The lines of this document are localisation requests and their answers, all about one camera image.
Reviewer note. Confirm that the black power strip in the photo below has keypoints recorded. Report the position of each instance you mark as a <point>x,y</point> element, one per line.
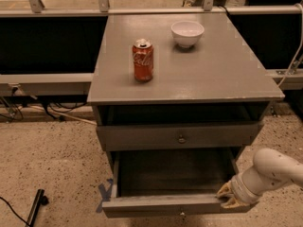
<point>40,200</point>

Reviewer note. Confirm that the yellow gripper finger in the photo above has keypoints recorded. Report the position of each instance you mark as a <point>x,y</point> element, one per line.
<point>233,203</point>
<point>225,191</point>

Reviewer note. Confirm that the grey drawer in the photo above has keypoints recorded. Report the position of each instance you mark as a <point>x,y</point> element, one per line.
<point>170,182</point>
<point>204,135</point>

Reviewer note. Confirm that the white ceramic bowl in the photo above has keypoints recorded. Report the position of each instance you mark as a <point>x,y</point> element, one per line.
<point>187,33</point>

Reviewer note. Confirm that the red cola can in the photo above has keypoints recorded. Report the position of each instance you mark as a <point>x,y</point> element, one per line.
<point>143,60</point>

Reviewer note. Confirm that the grey wooden drawer cabinet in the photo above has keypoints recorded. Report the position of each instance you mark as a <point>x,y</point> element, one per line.
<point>217,80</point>

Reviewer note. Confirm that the grey top drawer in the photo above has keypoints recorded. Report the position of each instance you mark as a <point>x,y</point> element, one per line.
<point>204,135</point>

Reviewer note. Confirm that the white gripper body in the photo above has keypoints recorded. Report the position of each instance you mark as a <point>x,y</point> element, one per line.
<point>237,190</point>

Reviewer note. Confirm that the blue tape cross mark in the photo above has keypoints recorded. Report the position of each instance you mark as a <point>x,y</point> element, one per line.
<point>105,193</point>

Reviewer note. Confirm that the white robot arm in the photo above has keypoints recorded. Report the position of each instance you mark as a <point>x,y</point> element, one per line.
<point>270,171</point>

